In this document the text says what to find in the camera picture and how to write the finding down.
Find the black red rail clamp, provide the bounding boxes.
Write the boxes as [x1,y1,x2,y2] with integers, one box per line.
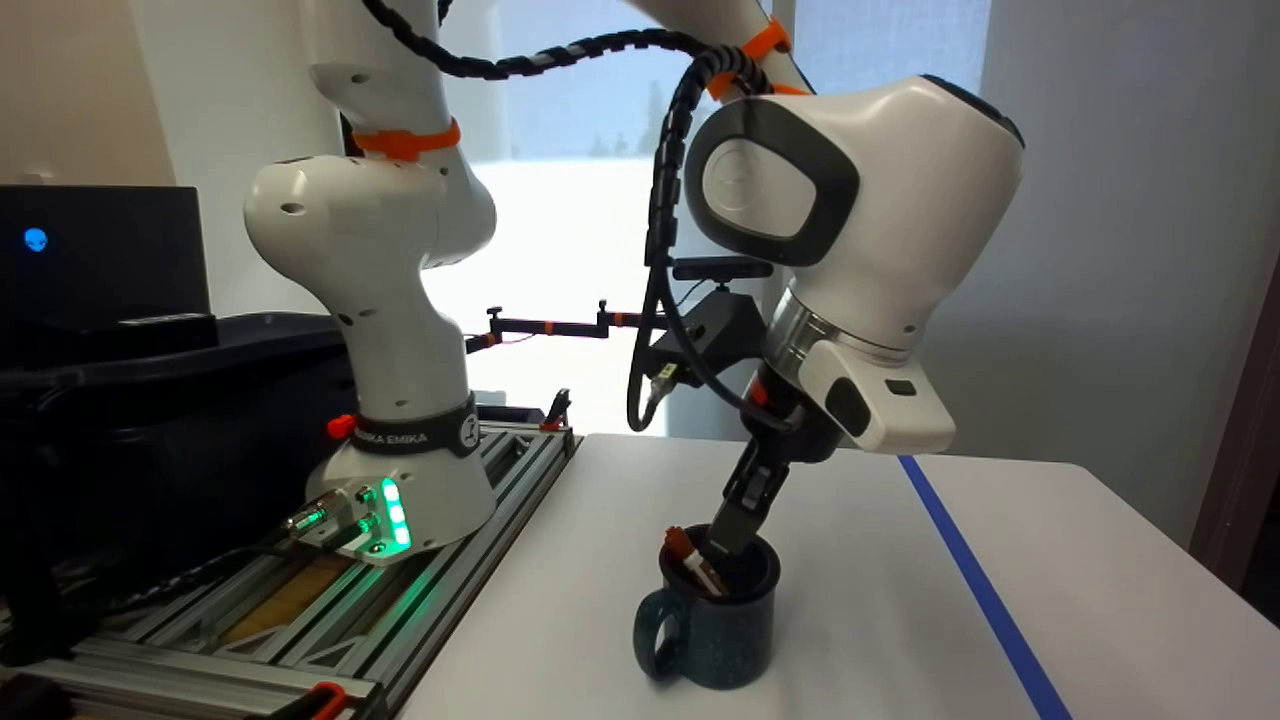
[536,383,579,441]

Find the blue tape line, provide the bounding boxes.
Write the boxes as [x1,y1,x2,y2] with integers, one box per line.
[892,452,1081,720]

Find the orange strap on conduit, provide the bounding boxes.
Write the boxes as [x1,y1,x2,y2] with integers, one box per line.
[700,15,813,103]

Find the aluminium rail frame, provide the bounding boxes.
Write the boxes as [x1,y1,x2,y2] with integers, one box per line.
[0,388,584,720]

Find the black camera on stand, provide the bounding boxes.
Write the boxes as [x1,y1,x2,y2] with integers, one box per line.
[667,250,781,288]

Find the black boom arm orange joints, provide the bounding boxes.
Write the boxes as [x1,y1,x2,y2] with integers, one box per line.
[459,298,674,360]

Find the black monitor with blue light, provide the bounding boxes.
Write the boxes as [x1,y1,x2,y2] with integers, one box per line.
[0,179,224,367]

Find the orange strap on arm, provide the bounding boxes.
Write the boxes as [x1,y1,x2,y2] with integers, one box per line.
[348,116,469,169]

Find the black storage case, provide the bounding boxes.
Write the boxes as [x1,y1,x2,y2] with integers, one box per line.
[0,308,368,674]

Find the black corrugated cable conduit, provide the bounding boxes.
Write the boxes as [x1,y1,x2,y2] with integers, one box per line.
[357,0,807,441]

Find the red marker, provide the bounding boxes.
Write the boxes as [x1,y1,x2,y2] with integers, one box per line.
[661,524,737,603]

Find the red rail end clamp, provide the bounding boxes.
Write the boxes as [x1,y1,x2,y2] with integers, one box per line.
[305,679,359,720]

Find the dark teal mug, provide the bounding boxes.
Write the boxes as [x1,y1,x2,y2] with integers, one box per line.
[627,524,784,695]

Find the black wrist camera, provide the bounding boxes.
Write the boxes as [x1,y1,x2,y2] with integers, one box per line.
[644,280,774,394]

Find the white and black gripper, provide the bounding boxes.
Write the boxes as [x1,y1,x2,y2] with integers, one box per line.
[700,332,964,601]

